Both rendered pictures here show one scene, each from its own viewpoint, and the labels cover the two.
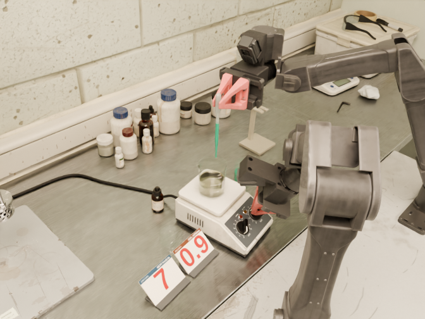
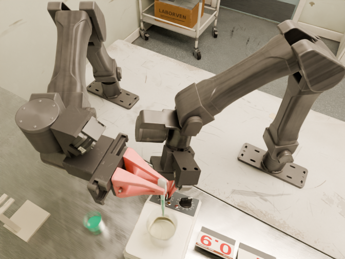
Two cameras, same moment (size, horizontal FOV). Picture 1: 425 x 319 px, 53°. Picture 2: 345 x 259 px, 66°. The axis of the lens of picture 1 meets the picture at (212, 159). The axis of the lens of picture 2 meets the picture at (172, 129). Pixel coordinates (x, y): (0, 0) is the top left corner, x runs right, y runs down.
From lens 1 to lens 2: 80 cm
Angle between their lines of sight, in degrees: 69
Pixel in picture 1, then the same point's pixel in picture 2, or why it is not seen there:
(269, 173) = (185, 156)
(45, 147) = not seen: outside the picture
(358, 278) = not seen: hidden behind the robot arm
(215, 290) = (238, 220)
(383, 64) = (88, 32)
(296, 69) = (82, 104)
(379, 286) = not seen: hidden behind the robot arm
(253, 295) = (231, 192)
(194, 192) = (169, 252)
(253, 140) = (22, 225)
